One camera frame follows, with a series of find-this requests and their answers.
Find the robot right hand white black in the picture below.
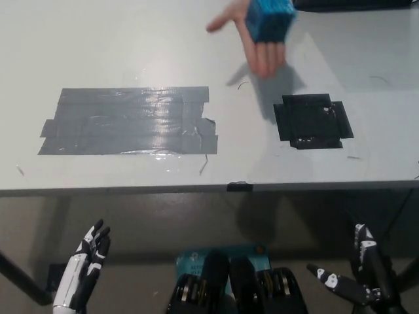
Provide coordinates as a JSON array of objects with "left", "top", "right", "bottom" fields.
[{"left": 306, "top": 222, "right": 406, "bottom": 314}]

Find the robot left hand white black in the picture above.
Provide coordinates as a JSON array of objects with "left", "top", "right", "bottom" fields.
[{"left": 52, "top": 218, "right": 112, "bottom": 314}]

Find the person's bare hand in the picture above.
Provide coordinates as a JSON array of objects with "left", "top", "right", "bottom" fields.
[{"left": 206, "top": 0, "right": 286, "bottom": 79}]

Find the blue rubik's cube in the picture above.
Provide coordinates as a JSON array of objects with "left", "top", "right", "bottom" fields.
[{"left": 246, "top": 0, "right": 299, "bottom": 44}]

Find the black floor tape patch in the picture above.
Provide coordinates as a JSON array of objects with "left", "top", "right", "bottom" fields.
[{"left": 47, "top": 263, "right": 68, "bottom": 292}]

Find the black slanted table leg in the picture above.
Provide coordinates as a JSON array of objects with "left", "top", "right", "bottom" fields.
[{"left": 0, "top": 251, "right": 54, "bottom": 304}]

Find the black tape square patch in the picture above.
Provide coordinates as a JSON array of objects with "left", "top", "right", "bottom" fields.
[{"left": 272, "top": 94, "right": 354, "bottom": 150}]

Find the small black tape strip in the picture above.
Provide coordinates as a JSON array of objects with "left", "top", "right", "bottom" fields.
[{"left": 226, "top": 181, "right": 255, "bottom": 192}]

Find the thin black cable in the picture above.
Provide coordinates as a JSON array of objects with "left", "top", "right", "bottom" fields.
[{"left": 376, "top": 188, "right": 419, "bottom": 249}]

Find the grey duct tape patch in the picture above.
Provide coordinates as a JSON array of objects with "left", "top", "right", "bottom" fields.
[{"left": 37, "top": 86, "right": 219, "bottom": 156}]

